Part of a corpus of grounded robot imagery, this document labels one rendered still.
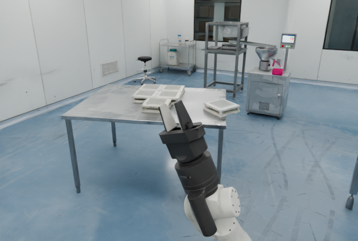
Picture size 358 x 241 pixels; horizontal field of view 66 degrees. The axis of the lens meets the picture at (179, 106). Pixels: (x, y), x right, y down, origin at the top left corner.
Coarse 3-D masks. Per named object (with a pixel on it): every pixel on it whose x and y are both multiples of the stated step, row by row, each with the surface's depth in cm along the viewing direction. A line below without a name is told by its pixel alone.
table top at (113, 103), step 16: (96, 96) 310; (112, 96) 310; (128, 96) 310; (192, 96) 310; (208, 96) 310; (224, 96) 310; (80, 112) 263; (96, 112) 263; (112, 112) 263; (128, 112) 263; (192, 112) 263; (208, 112) 263; (224, 128) 235
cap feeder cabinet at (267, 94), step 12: (252, 72) 469; (264, 72) 469; (288, 72) 469; (252, 84) 470; (264, 84) 460; (276, 84) 451; (288, 84) 481; (252, 96) 476; (264, 96) 466; (276, 96) 457; (252, 108) 483; (264, 108) 474; (276, 108) 463
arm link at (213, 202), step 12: (216, 180) 62; (192, 192) 61; (204, 192) 60; (216, 192) 63; (228, 192) 62; (192, 204) 59; (204, 204) 59; (216, 204) 61; (228, 204) 61; (204, 216) 59; (216, 216) 62; (228, 216) 62; (204, 228) 60; (216, 228) 61
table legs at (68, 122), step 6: (66, 120) 259; (66, 126) 261; (114, 126) 371; (72, 132) 266; (114, 132) 373; (222, 132) 238; (72, 138) 267; (114, 138) 377; (222, 138) 240; (72, 144) 267; (114, 144) 380; (222, 144) 242; (72, 150) 269; (72, 156) 271; (72, 162) 274; (72, 168) 277; (78, 174) 282; (78, 180) 282; (78, 186) 283; (78, 192) 286
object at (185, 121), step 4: (180, 100) 60; (176, 104) 59; (180, 104) 59; (176, 108) 59; (180, 108) 59; (184, 108) 60; (176, 112) 59; (180, 112) 59; (184, 112) 60; (180, 116) 59; (184, 116) 60; (188, 116) 60; (180, 120) 59; (184, 120) 60; (188, 120) 60; (180, 124) 59; (184, 124) 59; (188, 124) 59; (192, 124) 60; (184, 128) 59; (188, 128) 59
